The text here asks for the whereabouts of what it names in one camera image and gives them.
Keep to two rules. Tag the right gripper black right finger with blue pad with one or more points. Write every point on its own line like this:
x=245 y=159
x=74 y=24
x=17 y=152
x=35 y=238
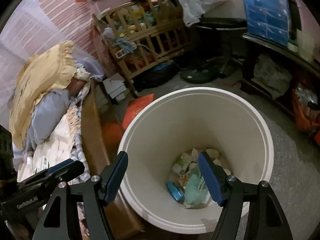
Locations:
x=228 y=192

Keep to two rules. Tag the cream plastic trash bin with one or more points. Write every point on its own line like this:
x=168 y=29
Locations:
x=180 y=121

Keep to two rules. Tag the teal wrapper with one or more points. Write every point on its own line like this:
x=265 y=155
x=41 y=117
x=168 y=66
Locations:
x=196 y=194

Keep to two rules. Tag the pink floral bed blanket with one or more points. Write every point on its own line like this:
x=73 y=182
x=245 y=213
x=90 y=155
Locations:
x=64 y=143

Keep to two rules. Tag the blue plastic wrapped package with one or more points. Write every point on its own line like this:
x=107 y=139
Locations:
x=269 y=19

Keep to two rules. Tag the blue small packet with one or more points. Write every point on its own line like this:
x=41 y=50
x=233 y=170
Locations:
x=175 y=191

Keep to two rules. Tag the wooden bed frame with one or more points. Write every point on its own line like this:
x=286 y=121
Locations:
x=100 y=144

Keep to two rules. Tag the white orange snack bag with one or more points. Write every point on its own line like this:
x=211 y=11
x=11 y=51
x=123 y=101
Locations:
x=183 y=179

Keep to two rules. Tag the dark wooden shelf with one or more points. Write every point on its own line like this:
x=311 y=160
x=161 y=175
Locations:
x=285 y=61

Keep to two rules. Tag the grey-blue pillow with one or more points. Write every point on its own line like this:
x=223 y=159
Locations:
x=45 y=117

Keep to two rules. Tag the orange plastic bag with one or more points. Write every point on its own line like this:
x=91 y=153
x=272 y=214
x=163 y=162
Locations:
x=305 y=109

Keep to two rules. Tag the black fan base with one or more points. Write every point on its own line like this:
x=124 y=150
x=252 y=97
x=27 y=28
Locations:
x=197 y=76

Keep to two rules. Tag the stacked white boxes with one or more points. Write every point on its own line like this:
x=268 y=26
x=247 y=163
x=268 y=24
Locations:
x=116 y=88

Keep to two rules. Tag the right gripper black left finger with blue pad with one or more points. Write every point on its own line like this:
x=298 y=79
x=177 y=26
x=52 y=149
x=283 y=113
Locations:
x=100 y=191

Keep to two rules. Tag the yellow ruffled pillow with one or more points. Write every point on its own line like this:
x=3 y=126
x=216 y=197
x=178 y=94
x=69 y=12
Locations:
x=53 y=69

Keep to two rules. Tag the red gift box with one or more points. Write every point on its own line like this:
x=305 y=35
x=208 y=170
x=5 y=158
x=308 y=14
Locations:
x=135 y=107

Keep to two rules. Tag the wooden baby crib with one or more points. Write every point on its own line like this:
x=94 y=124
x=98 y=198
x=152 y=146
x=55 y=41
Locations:
x=141 y=34

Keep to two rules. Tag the green white tissue pack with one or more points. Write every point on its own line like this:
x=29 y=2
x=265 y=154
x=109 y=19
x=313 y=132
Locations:
x=181 y=164

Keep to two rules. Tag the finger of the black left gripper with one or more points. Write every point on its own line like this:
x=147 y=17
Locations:
x=20 y=198

